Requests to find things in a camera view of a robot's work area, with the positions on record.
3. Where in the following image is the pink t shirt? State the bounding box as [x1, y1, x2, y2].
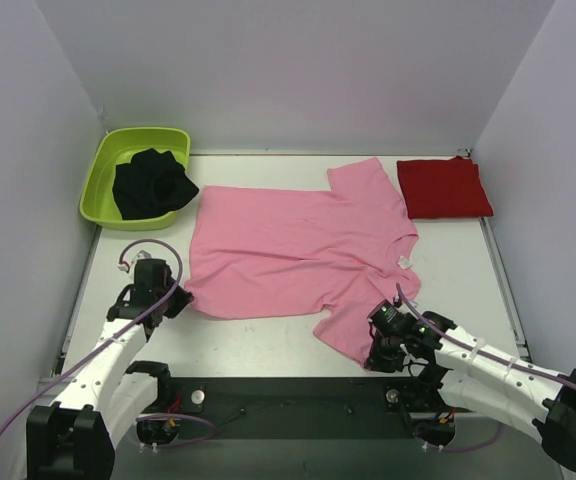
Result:
[185, 158, 421, 363]

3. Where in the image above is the green plastic basin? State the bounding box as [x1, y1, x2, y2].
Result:
[79, 126, 191, 231]

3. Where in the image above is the red t shirt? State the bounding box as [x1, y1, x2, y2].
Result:
[397, 157, 494, 220]

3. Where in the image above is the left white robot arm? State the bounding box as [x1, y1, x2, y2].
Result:
[26, 258, 193, 479]

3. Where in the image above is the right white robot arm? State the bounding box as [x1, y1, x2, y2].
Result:
[365, 301, 576, 473]

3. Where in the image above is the black t shirt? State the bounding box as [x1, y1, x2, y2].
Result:
[112, 148, 200, 220]

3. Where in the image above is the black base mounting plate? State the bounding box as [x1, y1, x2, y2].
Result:
[132, 375, 474, 441]

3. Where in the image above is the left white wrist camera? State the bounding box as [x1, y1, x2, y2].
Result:
[118, 250, 152, 273]

